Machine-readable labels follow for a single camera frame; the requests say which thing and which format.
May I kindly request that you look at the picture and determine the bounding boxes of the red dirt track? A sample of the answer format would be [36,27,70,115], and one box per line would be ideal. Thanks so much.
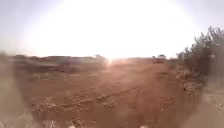
[0,59,224,128]

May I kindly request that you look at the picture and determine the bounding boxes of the vehicle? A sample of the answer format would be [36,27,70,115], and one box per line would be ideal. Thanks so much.
[152,54,167,64]

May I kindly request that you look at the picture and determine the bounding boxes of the low scrub vegetation strip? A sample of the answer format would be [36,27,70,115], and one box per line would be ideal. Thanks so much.
[0,54,108,73]

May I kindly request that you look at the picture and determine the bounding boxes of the green bushes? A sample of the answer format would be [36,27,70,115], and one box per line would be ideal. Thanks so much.
[176,26,224,77]

